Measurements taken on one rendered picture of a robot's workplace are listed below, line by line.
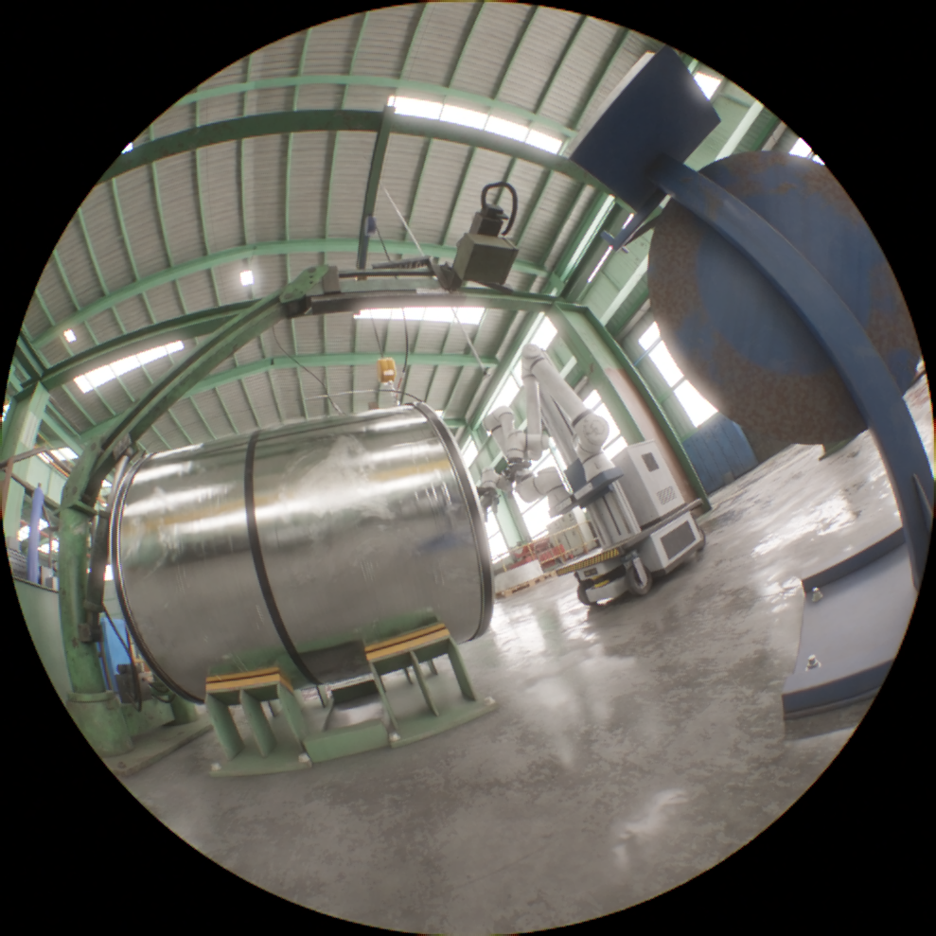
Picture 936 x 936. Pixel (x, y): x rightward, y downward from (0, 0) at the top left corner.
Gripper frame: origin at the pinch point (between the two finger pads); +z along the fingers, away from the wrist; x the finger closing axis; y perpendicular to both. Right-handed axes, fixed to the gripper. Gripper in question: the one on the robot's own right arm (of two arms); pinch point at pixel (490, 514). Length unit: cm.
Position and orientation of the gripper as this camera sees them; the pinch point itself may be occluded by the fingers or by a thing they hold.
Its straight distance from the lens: 198.0
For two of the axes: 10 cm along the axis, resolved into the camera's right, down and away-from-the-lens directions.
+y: 9.3, 2.2, 3.0
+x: -3.7, 5.6, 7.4
